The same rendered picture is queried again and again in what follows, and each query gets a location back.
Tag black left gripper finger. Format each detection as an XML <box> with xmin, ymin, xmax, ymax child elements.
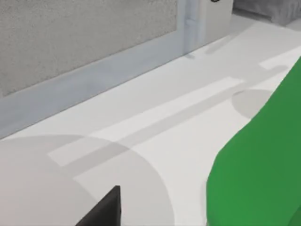
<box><xmin>75</xmin><ymin>185</ymin><xmax>122</xmax><ymax>226</ymax></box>

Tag green bottle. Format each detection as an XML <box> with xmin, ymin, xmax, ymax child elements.
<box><xmin>206</xmin><ymin>56</ymin><xmax>301</xmax><ymax>226</ymax></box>

